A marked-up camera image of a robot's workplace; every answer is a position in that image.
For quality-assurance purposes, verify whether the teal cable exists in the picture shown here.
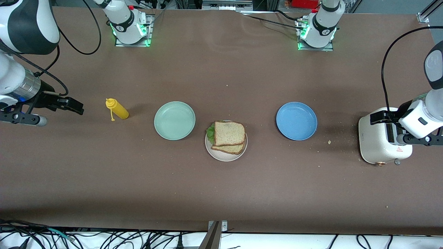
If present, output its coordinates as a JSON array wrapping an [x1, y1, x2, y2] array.
[[47, 227, 75, 241]]

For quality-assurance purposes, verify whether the white toaster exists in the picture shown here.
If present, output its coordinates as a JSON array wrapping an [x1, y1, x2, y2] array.
[[359, 107, 413, 166]]

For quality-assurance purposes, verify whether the yellow mustard squeeze bottle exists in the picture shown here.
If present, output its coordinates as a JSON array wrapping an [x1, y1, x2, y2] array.
[[106, 98, 129, 121]]

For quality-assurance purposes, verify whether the brown bread slice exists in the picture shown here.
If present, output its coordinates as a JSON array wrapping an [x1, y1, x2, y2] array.
[[211, 137, 247, 155], [214, 121, 246, 147]]

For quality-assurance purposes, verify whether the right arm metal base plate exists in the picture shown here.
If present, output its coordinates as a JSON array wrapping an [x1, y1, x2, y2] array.
[[115, 15, 153, 47]]

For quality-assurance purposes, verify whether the grey metal post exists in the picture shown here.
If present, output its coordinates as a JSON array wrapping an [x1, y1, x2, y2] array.
[[198, 221, 222, 249]]

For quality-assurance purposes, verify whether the small metal table bracket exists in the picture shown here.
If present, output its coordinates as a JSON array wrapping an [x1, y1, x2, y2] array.
[[208, 221, 228, 233]]

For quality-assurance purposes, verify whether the grey metal frame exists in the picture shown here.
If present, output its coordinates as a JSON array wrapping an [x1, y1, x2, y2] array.
[[202, 0, 253, 11]]

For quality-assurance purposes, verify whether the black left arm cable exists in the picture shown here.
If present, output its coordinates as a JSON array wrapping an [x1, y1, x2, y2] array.
[[381, 26, 443, 120]]

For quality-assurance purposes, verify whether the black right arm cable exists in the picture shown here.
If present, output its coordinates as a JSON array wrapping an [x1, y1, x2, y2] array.
[[0, 0, 102, 96]]

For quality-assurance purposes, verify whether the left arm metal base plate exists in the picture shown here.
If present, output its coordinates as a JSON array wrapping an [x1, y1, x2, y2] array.
[[297, 19, 334, 52]]

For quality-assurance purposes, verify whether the mint green plate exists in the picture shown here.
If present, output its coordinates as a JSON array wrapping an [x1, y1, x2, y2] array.
[[154, 101, 196, 141]]

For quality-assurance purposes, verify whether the red box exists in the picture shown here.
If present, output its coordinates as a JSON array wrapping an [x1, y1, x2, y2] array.
[[286, 0, 320, 9]]

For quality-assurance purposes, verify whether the black base cable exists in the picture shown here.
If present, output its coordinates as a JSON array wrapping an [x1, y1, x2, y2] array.
[[242, 10, 307, 30]]

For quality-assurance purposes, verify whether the blue plate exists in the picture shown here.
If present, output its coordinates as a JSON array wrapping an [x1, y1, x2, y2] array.
[[276, 102, 318, 141]]

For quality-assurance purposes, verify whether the aluminium frame profile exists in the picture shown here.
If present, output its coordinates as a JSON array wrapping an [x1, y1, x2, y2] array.
[[417, 0, 443, 24]]

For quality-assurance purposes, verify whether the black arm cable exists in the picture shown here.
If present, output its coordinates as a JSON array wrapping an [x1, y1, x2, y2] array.
[[381, 26, 443, 120], [0, 0, 102, 96]]

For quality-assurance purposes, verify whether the beige plate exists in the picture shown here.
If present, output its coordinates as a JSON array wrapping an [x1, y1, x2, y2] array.
[[205, 120, 248, 162]]

